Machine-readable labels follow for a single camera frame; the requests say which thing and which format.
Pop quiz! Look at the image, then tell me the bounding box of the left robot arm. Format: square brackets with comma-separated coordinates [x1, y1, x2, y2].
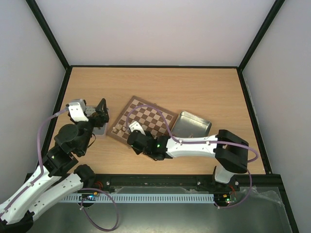
[0, 99, 109, 233]

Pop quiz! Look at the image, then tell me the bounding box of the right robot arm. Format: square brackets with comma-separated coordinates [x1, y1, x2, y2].
[127, 130, 249, 190]

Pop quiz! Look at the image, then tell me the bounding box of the wooden chess board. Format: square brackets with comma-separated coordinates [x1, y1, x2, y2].
[106, 96, 177, 150]

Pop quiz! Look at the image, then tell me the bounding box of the pink tin tray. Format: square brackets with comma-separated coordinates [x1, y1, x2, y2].
[86, 106, 109, 137]

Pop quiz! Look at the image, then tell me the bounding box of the gold tin tray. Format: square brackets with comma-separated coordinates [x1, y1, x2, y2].
[171, 111, 212, 138]

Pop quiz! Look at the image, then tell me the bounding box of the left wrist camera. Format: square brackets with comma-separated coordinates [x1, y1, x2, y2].
[66, 99, 88, 122]

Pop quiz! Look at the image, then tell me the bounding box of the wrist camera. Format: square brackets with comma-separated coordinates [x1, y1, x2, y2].
[129, 121, 144, 133]
[66, 99, 88, 122]

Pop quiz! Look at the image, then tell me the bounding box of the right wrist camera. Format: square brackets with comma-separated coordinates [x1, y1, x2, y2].
[129, 121, 144, 133]

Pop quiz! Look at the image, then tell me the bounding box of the black aluminium frame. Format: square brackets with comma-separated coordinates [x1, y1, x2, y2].
[26, 0, 299, 233]

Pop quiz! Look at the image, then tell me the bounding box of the purple cable loop front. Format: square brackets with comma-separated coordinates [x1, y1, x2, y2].
[80, 188, 120, 231]

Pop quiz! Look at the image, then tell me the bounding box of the light blue cable duct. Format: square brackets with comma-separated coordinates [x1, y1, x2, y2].
[60, 193, 214, 204]

